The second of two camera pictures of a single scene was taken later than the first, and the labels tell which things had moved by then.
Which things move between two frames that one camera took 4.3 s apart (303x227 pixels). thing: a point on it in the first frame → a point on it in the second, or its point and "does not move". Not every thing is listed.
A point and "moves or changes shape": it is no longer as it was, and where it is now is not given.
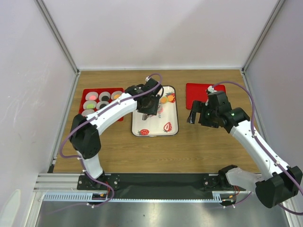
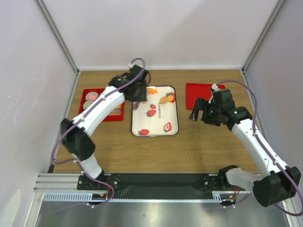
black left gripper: [153, 110] → [142, 96]
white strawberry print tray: [164, 124] does not move
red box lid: [195, 91] does not move
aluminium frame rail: [58, 182] does not move
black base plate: [160, 186] does not move
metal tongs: [145, 116] moves or changes shape
